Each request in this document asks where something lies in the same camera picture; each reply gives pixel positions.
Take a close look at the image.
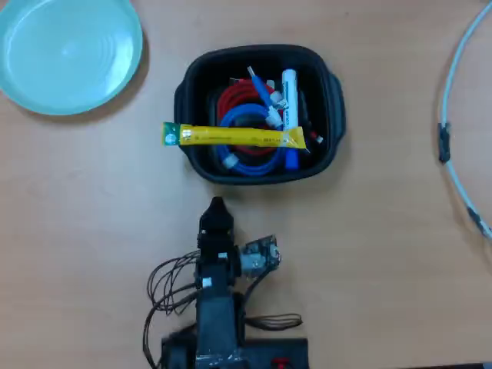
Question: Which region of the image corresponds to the blue coiled usb cable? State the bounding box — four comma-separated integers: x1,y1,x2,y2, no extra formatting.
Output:
217,65,290,178

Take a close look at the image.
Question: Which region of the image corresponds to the white and blue marker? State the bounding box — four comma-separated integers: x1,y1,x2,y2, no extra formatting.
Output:
281,68,301,171

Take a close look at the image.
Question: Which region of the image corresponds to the black plastic bowl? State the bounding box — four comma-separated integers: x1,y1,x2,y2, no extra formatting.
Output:
173,45,347,185

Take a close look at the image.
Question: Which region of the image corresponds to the thin black servo wire bundle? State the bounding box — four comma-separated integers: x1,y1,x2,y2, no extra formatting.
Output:
142,249,201,368

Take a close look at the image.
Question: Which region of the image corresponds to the small camera circuit board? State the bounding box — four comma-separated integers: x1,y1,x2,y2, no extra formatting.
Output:
240,233,281,280

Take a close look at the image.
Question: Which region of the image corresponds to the teal round plate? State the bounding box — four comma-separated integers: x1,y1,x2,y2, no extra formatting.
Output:
0,0,144,116

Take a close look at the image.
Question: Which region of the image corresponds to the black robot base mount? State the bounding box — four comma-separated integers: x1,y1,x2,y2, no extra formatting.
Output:
161,337,311,369

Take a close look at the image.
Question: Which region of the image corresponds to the white cable with black tape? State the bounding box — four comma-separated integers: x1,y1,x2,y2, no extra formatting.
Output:
437,0,492,241

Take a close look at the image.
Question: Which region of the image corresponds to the black cable with red tip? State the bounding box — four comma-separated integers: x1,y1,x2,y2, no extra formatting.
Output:
299,91,324,155

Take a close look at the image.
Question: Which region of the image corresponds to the yellow instant coffee stick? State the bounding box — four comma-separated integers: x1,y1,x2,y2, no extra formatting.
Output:
161,121,308,151

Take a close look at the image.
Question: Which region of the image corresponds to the black camera cable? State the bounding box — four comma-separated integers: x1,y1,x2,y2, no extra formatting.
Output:
241,268,271,304

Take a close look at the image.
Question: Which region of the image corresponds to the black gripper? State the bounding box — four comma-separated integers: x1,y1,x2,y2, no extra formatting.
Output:
194,196,242,288

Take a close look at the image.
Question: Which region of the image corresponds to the thin black wire loop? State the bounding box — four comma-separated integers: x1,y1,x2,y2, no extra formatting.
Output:
244,313,303,331

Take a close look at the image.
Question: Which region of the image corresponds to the red coiled cable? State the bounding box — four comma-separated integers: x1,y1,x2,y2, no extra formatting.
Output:
216,78,278,157

